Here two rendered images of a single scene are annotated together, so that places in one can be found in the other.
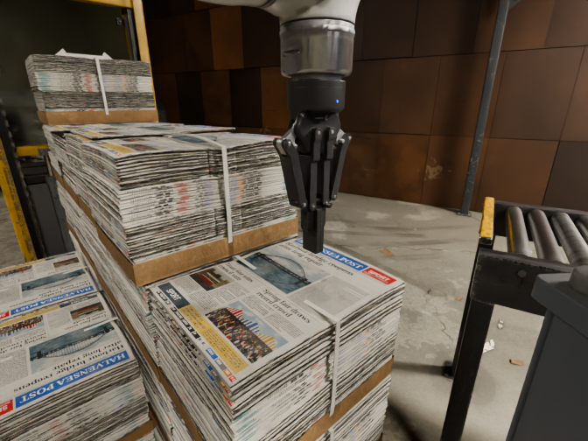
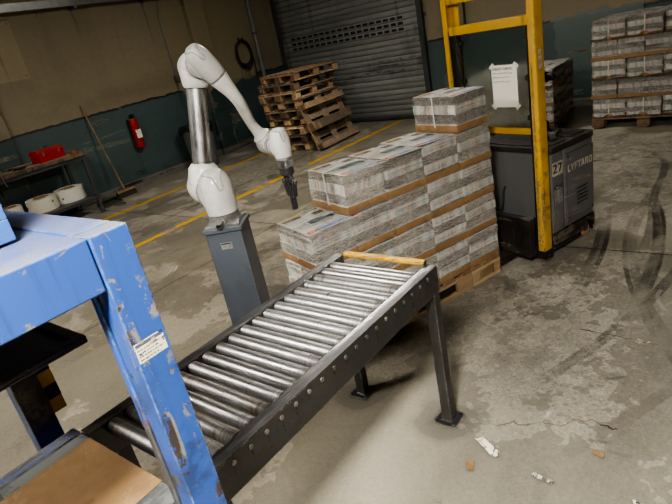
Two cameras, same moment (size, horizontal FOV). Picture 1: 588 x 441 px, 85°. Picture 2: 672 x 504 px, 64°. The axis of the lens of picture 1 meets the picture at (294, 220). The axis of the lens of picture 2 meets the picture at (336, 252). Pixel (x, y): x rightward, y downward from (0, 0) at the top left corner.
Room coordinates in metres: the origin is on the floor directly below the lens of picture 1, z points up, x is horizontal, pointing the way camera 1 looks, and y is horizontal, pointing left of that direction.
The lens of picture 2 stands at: (1.15, -2.81, 1.78)
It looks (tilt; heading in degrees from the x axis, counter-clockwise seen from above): 22 degrees down; 101
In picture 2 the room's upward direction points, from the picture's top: 12 degrees counter-clockwise
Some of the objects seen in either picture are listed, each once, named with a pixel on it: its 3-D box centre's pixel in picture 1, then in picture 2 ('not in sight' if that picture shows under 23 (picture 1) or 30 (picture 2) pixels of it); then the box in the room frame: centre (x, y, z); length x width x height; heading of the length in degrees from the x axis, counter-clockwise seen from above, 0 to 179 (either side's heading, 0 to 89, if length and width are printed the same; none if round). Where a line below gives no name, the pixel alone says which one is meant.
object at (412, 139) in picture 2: (114, 125); (414, 139); (1.14, 0.61, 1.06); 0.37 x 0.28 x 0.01; 131
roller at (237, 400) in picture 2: not in sight; (220, 393); (0.41, -1.44, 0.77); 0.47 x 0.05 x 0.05; 149
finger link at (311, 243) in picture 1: (311, 228); not in sight; (0.44, -0.03, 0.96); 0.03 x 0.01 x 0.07; 41
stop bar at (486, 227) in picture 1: (486, 216); (383, 257); (0.93, -0.59, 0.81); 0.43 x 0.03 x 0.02; 149
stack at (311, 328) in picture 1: (195, 341); (382, 257); (0.84, 0.32, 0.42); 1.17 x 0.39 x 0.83; 41
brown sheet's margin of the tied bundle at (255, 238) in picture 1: (239, 217); (360, 201); (0.79, 0.14, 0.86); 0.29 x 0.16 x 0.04; 41
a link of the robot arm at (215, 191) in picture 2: not in sight; (216, 190); (0.14, -0.30, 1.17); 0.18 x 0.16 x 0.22; 128
